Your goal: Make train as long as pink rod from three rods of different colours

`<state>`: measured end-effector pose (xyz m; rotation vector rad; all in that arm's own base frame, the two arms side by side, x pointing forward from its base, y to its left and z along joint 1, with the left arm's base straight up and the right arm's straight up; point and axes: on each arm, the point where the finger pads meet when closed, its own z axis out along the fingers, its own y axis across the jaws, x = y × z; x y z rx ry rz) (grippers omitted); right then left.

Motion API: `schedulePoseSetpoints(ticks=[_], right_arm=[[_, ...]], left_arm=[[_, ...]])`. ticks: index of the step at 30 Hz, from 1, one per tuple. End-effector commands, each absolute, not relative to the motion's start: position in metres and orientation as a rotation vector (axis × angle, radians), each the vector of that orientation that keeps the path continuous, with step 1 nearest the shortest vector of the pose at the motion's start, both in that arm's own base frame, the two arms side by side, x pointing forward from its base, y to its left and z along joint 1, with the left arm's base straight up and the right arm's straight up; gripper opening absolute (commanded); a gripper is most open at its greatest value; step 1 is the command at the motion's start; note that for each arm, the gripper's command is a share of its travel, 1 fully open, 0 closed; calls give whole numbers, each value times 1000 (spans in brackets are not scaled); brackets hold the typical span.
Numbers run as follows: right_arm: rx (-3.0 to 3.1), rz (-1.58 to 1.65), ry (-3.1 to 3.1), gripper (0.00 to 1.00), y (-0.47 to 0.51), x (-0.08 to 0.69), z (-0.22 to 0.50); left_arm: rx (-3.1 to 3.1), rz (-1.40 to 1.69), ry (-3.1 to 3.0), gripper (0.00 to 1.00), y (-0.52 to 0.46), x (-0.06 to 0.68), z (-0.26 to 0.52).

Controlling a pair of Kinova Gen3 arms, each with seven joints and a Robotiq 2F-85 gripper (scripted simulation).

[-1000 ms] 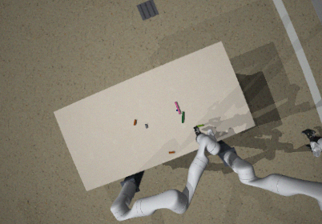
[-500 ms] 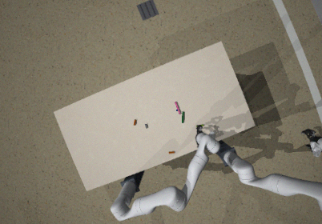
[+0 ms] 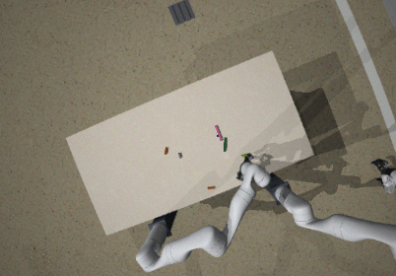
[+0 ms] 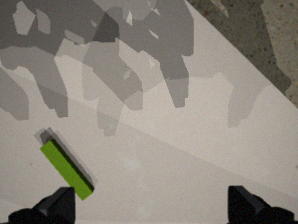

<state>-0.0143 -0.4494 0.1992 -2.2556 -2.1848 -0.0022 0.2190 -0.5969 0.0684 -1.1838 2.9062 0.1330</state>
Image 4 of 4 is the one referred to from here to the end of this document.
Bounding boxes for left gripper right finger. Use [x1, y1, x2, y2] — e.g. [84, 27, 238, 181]
[227, 185, 298, 224]

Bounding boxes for lime green rod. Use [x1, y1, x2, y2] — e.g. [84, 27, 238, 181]
[40, 138, 95, 201]

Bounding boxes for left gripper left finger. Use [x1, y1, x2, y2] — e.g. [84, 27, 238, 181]
[0, 187, 76, 224]

